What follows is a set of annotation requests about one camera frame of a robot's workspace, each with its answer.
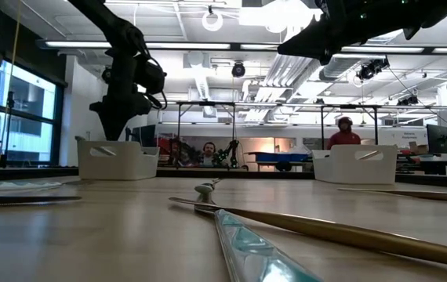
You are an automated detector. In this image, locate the dark metal knife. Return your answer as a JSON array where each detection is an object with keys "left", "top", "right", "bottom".
[{"left": 0, "top": 194, "right": 83, "bottom": 208}]

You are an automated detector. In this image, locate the teal handled utensil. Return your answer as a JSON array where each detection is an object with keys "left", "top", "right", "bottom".
[{"left": 0, "top": 179, "right": 64, "bottom": 193}]

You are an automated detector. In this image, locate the teal handled knife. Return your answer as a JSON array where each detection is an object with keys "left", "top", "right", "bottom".
[{"left": 194, "top": 201, "right": 323, "bottom": 282}]

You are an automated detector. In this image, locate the black tripod stand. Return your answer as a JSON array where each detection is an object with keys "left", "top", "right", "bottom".
[{"left": 5, "top": 90, "right": 15, "bottom": 166}]

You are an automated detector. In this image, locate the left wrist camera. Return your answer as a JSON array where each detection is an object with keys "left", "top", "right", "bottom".
[{"left": 134, "top": 53, "right": 169, "bottom": 97}]

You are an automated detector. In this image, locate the white plastic bin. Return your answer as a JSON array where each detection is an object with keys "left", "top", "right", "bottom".
[
  {"left": 75, "top": 139, "right": 161, "bottom": 182},
  {"left": 311, "top": 144, "right": 398, "bottom": 186}
]

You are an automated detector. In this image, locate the black ceiling camera cluster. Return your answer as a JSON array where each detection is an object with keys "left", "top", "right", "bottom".
[{"left": 356, "top": 57, "right": 391, "bottom": 81}]

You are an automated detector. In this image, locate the overhead light bar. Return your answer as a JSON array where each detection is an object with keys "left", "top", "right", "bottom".
[{"left": 37, "top": 38, "right": 447, "bottom": 56}]

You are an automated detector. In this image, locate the blue covered table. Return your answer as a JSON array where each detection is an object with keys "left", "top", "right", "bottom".
[{"left": 246, "top": 151, "right": 313, "bottom": 172}]

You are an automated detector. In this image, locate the person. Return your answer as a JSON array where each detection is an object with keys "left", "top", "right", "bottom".
[
  {"left": 326, "top": 115, "right": 363, "bottom": 150},
  {"left": 201, "top": 141, "right": 217, "bottom": 168}
]

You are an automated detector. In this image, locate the black table frame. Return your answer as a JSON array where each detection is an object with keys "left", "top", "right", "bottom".
[{"left": 0, "top": 166, "right": 447, "bottom": 186}]

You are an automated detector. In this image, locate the black computer monitor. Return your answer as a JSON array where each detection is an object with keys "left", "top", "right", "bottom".
[
  {"left": 130, "top": 124, "right": 158, "bottom": 149},
  {"left": 426, "top": 123, "right": 447, "bottom": 155}
]

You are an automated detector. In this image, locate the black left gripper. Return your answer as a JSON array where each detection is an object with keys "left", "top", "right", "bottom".
[{"left": 89, "top": 45, "right": 154, "bottom": 142}]

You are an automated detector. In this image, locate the large glass window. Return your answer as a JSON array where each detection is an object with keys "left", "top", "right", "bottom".
[{"left": 0, "top": 58, "right": 66, "bottom": 166}]

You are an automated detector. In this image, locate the white ring ceiling fixture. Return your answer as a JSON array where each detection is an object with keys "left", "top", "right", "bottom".
[{"left": 201, "top": 10, "right": 225, "bottom": 33}]

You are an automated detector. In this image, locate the silver metal spoon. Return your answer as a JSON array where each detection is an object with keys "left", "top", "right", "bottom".
[{"left": 193, "top": 181, "right": 217, "bottom": 205}]

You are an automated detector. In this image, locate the silver metal utensil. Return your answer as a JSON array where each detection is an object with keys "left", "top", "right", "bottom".
[{"left": 74, "top": 135, "right": 118, "bottom": 157}]

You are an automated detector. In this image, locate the black station frame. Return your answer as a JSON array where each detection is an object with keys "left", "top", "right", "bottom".
[
  {"left": 176, "top": 100, "right": 238, "bottom": 168},
  {"left": 320, "top": 103, "right": 380, "bottom": 152}
]

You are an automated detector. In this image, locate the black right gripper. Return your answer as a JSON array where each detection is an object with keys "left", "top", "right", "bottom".
[{"left": 277, "top": 0, "right": 409, "bottom": 66}]

